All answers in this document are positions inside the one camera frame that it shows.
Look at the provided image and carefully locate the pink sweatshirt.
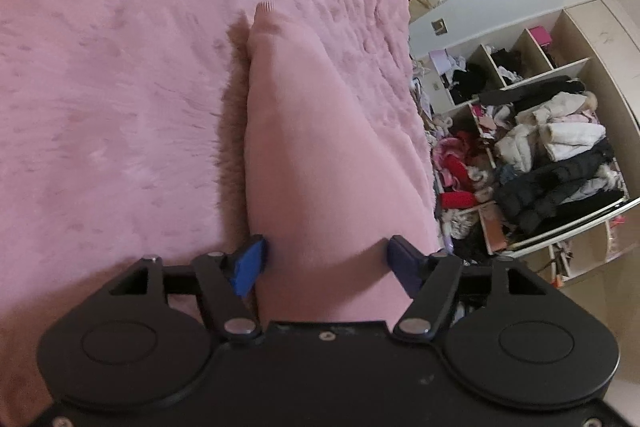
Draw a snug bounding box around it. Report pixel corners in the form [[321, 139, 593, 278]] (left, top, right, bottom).
[[244, 3, 438, 323]]

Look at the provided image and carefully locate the black jacket pile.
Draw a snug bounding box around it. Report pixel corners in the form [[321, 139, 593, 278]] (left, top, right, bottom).
[[494, 139, 625, 243]]

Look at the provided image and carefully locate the beige open wardrobe shelf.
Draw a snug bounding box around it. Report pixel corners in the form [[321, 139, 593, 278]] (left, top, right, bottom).
[[411, 0, 639, 286]]

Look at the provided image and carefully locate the white puffy jacket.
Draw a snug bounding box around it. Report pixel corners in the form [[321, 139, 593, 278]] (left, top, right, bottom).
[[494, 92, 606, 174]]

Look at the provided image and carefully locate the pink fluffy blanket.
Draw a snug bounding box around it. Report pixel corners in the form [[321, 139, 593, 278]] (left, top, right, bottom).
[[1, 0, 434, 426]]

